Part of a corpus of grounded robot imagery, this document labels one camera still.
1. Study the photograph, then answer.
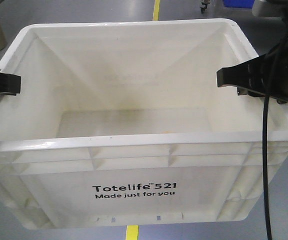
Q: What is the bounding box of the black hanging cable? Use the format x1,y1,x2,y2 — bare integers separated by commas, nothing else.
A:
261,94,273,240

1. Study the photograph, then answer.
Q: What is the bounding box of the white plastic tote box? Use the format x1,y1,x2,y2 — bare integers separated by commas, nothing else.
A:
0,17,288,230

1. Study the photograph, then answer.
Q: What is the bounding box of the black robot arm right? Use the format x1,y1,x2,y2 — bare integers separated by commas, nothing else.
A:
216,0,288,104

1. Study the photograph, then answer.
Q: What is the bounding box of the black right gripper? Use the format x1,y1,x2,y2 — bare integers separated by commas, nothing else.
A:
216,34,288,103

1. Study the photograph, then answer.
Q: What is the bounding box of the blue plastic bin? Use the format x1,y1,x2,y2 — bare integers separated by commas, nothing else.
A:
223,0,254,9

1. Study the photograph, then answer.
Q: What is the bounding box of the yellow toy burger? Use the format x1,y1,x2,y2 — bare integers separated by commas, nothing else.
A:
162,131,174,134

